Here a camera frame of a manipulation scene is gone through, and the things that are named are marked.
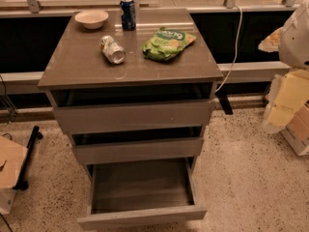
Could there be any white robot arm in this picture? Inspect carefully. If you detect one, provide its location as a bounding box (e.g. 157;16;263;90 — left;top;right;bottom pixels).
258;0;309;133

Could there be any white cable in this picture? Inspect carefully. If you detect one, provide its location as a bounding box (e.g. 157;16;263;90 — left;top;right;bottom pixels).
214;4;243;94

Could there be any grey middle drawer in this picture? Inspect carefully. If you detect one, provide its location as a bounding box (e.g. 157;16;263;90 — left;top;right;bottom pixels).
72;126;204;164

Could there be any grey drawer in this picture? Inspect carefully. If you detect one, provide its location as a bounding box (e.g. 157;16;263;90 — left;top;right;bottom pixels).
77;158;207;231
72;126;204;164
52;82;211;134

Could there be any green chip bag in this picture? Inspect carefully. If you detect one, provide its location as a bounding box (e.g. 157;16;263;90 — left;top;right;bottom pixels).
143;27;196;62

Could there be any cardboard box left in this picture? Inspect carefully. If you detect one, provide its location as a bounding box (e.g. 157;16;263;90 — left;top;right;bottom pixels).
0;136;27;215

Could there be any cardboard box right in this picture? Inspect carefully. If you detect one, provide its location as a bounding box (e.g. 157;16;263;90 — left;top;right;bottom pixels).
281;104;309;156

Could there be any cardboard box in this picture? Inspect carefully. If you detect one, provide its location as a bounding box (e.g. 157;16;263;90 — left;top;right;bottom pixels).
281;104;309;156
0;136;27;215

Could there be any grey drawer cabinet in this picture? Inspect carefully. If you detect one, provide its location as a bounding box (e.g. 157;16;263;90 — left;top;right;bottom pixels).
37;7;224;179

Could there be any cream ceramic bowl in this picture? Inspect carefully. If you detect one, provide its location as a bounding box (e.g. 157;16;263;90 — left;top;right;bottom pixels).
74;10;109;30

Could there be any grey top drawer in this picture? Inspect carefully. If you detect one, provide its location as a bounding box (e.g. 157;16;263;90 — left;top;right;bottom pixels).
52;82;211;134

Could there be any silver crushed can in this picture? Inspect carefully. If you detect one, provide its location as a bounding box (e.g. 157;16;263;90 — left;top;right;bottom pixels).
99;36;126;65

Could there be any grey bottom drawer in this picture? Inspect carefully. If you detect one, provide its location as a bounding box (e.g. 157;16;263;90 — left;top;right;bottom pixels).
77;158;207;231

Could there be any blue soda can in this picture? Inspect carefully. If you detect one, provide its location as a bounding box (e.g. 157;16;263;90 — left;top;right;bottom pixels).
120;0;136;30

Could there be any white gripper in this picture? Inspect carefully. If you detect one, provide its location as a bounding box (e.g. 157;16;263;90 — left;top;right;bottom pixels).
262;70;309;133

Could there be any black stand leg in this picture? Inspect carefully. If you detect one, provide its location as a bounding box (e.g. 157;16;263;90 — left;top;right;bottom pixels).
14;126;43;190

